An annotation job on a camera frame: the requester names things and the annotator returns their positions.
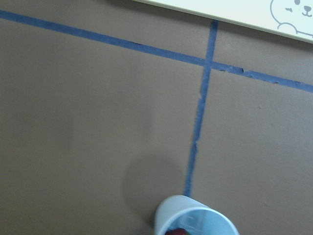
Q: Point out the light blue cup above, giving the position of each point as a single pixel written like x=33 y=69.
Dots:
x=182 y=212

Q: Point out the red strawberry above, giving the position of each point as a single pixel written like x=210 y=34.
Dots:
x=177 y=231

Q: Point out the cream bear tray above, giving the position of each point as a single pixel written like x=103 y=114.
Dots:
x=288 y=18

